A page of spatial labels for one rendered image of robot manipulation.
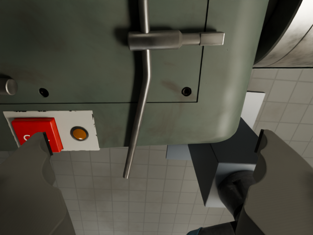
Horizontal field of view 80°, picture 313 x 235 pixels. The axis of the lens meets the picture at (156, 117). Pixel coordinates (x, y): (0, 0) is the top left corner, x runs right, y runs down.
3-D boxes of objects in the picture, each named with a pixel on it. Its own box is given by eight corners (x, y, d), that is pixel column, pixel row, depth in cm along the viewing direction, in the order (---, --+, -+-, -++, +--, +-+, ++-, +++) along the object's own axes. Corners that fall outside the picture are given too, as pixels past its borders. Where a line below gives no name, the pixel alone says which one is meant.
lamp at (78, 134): (75, 137, 31) (74, 140, 31) (73, 126, 30) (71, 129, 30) (88, 137, 31) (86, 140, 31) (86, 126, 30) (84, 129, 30)
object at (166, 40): (221, 27, 23) (128, 30, 23) (227, 29, 22) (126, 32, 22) (218, 45, 25) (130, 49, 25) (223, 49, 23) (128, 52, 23)
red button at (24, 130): (30, 146, 33) (23, 153, 31) (17, 115, 30) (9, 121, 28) (65, 145, 33) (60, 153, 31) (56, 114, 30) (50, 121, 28)
